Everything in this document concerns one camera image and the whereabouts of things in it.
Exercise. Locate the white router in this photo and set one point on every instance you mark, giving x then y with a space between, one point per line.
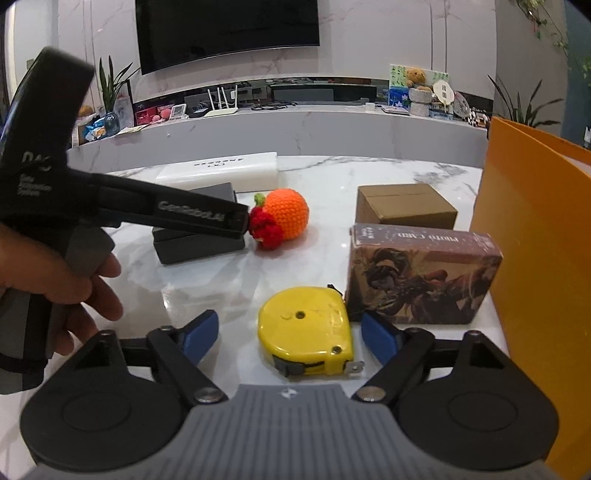
221 110

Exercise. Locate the pink gift box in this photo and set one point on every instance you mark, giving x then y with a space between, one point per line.
150 115

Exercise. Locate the green and blue painting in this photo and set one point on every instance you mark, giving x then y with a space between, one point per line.
397 87

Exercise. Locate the dark grey box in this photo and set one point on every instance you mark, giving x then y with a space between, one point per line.
198 251

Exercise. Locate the hanging green vine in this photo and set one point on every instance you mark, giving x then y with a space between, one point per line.
554 32

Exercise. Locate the green plant in blue vase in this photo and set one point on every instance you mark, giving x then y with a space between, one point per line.
111 120

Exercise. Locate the long white box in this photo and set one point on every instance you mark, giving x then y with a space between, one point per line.
231 173

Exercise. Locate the brown cardboard box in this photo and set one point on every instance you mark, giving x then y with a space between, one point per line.
406 207

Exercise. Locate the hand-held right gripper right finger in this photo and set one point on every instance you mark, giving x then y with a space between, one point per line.
376 337

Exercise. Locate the black television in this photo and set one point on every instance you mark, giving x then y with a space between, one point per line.
226 32

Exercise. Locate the person's left hand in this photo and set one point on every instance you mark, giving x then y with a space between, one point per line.
92 286

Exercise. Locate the orange storage box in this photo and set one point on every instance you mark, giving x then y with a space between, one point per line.
531 277

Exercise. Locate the decorative plate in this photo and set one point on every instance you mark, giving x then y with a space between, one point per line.
461 105

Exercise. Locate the crochet orange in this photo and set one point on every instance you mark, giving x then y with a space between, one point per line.
286 214

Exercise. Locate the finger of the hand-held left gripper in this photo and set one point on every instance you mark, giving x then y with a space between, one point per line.
242 221

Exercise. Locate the round white fan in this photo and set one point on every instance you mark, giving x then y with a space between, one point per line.
443 92

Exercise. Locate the blue snack packet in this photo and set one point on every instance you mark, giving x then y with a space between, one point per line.
96 129

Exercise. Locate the brown teddy bear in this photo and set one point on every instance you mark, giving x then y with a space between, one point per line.
415 77

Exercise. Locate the white digital clock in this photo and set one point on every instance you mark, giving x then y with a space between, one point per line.
178 111

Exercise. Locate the long-leaved potted plant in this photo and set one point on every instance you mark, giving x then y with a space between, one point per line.
521 110

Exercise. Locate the black and white figurines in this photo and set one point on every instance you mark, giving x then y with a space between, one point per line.
478 119

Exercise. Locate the yellow tape measure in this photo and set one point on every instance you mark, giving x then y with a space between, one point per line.
300 332

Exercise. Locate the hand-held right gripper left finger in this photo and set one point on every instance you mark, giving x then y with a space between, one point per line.
201 337

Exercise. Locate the black picture frame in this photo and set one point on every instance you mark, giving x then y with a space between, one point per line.
123 106

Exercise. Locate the printed brown card box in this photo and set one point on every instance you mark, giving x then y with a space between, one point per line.
415 272

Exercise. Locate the marble television cabinet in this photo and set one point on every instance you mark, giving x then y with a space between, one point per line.
346 134

